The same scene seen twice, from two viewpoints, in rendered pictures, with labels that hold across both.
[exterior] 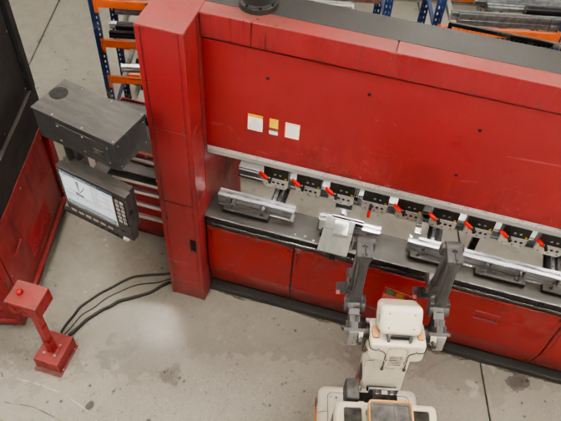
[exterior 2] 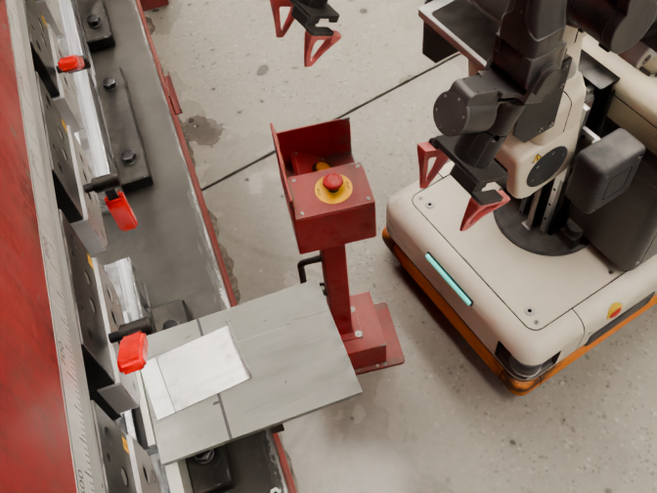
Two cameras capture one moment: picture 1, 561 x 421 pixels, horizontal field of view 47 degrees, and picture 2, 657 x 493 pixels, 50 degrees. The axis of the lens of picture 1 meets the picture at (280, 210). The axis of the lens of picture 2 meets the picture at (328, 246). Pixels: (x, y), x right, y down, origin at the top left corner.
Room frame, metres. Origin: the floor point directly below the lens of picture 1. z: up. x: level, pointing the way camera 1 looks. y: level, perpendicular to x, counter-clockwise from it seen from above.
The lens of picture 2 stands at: (2.42, 0.07, 1.86)
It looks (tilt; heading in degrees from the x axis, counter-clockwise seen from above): 56 degrees down; 244
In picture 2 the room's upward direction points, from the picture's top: 7 degrees counter-clockwise
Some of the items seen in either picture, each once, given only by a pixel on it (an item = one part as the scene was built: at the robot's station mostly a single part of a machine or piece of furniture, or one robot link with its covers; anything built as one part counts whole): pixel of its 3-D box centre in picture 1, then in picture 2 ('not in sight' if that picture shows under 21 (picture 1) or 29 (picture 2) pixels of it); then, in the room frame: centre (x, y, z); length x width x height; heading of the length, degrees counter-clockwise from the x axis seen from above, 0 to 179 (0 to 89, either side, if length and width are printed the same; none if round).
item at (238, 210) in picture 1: (245, 212); not in sight; (2.58, 0.22, 0.89); 0.30 x 0.05 x 0.03; 77
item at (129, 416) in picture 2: (347, 220); (132, 381); (2.50, -0.42, 0.99); 0.20 x 0.03 x 0.03; 77
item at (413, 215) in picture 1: (410, 205); (21, 64); (2.42, -0.75, 1.26); 0.15 x 0.09 x 0.17; 77
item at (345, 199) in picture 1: (342, 190); (62, 328); (2.51, -0.36, 1.26); 0.15 x 0.09 x 0.17; 77
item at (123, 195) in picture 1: (102, 197); not in sight; (2.18, 0.96, 1.42); 0.45 x 0.12 x 0.36; 65
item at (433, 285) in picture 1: (442, 270); not in sight; (1.89, -0.84, 1.40); 0.11 x 0.06 x 0.43; 91
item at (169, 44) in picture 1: (201, 145); not in sight; (2.89, 0.53, 1.15); 0.85 x 0.25 x 2.30; 167
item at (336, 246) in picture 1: (336, 236); (244, 366); (2.36, -0.35, 1.00); 0.26 x 0.18 x 0.01; 167
